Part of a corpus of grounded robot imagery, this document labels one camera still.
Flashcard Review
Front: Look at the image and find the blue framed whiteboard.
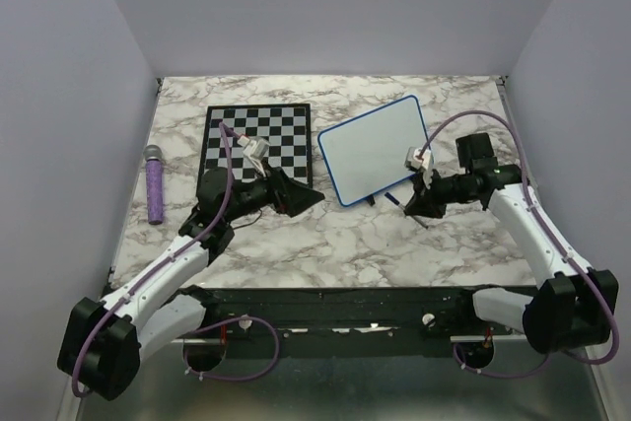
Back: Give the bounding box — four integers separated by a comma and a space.
316, 95, 429, 207

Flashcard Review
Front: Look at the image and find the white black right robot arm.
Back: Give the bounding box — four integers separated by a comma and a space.
404, 133, 618, 354

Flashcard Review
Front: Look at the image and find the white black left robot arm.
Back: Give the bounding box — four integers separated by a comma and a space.
57, 166, 324, 400

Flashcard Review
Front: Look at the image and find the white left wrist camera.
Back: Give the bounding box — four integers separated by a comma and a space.
238, 135, 270, 166

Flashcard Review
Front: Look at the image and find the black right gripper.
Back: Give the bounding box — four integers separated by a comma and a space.
403, 166, 477, 219

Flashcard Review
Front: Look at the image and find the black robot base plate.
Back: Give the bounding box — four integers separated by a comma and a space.
182, 286, 526, 359

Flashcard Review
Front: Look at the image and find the black white chessboard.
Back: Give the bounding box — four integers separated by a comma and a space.
198, 104, 313, 186

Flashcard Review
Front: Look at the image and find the white blue whiteboard marker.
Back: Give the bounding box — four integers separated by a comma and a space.
385, 192, 430, 230

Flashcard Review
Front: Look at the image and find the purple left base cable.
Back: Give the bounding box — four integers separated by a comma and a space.
183, 316, 281, 384

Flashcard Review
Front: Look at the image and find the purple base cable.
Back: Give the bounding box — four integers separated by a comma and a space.
453, 336, 553, 382
183, 316, 281, 384

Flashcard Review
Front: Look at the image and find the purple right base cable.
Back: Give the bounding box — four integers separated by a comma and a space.
453, 336, 553, 382

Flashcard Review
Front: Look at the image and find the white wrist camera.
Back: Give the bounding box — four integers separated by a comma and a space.
238, 135, 270, 166
404, 147, 434, 171

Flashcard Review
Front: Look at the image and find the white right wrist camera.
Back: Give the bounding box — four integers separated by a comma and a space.
404, 147, 434, 171

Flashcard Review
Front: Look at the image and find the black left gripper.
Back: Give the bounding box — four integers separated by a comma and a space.
223, 158, 323, 223

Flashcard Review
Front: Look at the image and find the purple toy microphone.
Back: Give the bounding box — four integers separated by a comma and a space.
143, 145, 164, 225

